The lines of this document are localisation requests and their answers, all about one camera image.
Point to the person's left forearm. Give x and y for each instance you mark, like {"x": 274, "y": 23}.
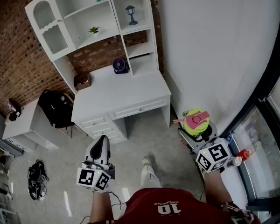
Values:
{"x": 100, "y": 206}

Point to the brown wooden organizer box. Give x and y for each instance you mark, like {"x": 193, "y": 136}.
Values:
{"x": 82, "y": 85}

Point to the black backpack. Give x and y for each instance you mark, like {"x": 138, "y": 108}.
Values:
{"x": 53, "y": 106}

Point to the white bottle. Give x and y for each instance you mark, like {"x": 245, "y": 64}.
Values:
{"x": 234, "y": 161}

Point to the small potted green plant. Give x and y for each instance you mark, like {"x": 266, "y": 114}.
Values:
{"x": 94, "y": 30}

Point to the blue lantern lamp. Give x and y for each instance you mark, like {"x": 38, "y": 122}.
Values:
{"x": 131, "y": 10}

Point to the person's red shirt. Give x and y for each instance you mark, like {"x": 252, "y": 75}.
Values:
{"x": 165, "y": 206}

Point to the wide white desk drawer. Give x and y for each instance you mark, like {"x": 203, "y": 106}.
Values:
{"x": 137, "y": 108}

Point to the black framed glass door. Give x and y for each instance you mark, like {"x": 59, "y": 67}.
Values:
{"x": 266, "y": 153}

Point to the white arched glass cabinet door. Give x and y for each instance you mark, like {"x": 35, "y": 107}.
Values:
{"x": 58, "y": 48}

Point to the red bottle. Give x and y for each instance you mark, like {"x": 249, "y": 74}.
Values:
{"x": 243, "y": 155}

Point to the person's light trouser leg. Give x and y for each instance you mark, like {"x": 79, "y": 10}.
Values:
{"x": 149, "y": 176}

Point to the white low cabinet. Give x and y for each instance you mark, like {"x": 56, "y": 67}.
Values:
{"x": 25, "y": 125}

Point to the person's right forearm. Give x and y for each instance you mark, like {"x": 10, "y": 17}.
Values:
{"x": 215, "y": 188}

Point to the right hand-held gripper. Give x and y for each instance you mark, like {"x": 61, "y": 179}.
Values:
{"x": 214, "y": 156}

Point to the small white desk drawer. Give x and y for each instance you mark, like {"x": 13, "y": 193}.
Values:
{"x": 114, "y": 138}
{"x": 94, "y": 123}
{"x": 102, "y": 130}

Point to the purple desk fan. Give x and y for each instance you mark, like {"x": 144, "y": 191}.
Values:
{"x": 118, "y": 65}

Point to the clear bottle with blue cap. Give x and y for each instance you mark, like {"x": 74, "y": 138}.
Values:
{"x": 230, "y": 136}

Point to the small black box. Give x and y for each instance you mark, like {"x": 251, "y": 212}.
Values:
{"x": 14, "y": 116}

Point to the dark brown chair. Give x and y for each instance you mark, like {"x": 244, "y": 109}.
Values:
{"x": 68, "y": 129}

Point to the white desk with hutch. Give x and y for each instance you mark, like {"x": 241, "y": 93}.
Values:
{"x": 135, "y": 50}

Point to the grey storage cabinet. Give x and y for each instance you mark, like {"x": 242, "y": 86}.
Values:
{"x": 7, "y": 146}

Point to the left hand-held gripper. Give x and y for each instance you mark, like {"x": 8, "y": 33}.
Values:
{"x": 85, "y": 177}

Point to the yellow can with pink lid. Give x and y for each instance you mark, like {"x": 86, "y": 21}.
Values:
{"x": 196, "y": 122}

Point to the person's light shoe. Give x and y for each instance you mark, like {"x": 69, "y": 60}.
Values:
{"x": 146, "y": 160}

